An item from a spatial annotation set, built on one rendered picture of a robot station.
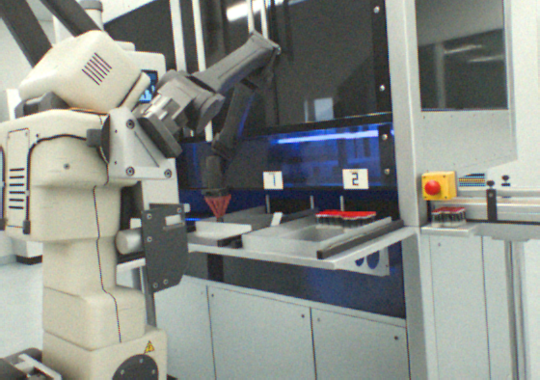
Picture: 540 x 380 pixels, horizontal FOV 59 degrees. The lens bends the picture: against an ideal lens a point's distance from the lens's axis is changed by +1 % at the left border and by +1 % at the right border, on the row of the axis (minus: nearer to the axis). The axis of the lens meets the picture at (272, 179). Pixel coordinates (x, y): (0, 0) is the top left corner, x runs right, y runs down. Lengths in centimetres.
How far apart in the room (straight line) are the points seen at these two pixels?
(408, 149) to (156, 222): 75
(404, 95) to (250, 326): 107
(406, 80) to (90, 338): 100
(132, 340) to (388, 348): 85
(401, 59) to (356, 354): 92
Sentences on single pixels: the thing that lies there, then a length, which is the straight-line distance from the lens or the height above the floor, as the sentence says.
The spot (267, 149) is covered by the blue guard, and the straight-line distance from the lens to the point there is 167.
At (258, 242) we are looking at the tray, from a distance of 123.
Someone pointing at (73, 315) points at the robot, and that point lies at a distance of 98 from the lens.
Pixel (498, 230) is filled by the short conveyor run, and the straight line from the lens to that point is 143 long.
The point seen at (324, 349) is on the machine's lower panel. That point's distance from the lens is 171.
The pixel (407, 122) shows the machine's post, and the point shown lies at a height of 118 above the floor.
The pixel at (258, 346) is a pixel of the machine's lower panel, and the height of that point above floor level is 38.
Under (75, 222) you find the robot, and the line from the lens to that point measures 91.
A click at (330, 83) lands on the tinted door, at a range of 152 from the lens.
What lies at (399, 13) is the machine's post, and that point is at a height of 147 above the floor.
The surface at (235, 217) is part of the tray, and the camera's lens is 172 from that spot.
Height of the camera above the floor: 115
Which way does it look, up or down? 4 degrees down
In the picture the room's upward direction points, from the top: 5 degrees counter-clockwise
